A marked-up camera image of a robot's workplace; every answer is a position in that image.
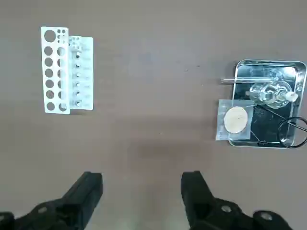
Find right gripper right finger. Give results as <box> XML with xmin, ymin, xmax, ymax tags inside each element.
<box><xmin>180</xmin><ymin>170</ymin><xmax>295</xmax><ymax>230</ymax></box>

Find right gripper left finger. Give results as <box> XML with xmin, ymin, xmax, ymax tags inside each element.
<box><xmin>0</xmin><ymin>171</ymin><xmax>104</xmax><ymax>230</ymax></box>

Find glass test tube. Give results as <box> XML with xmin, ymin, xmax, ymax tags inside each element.
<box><xmin>220</xmin><ymin>78</ymin><xmax>279</xmax><ymax>84</ymax></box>

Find steel tray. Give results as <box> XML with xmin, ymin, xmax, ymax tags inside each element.
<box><xmin>227</xmin><ymin>59</ymin><xmax>307</xmax><ymax>149</ymax></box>

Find white test tube rack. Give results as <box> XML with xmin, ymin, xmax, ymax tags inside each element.
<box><xmin>40</xmin><ymin>26</ymin><xmax>94</xmax><ymax>115</ymax></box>

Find square wire gauze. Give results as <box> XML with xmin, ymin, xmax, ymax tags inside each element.
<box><xmin>215</xmin><ymin>99</ymin><xmax>255</xmax><ymax>141</ymax></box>

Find black wire tripod stand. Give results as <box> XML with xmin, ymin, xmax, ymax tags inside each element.
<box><xmin>249</xmin><ymin>103</ymin><xmax>307</xmax><ymax>148</ymax></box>

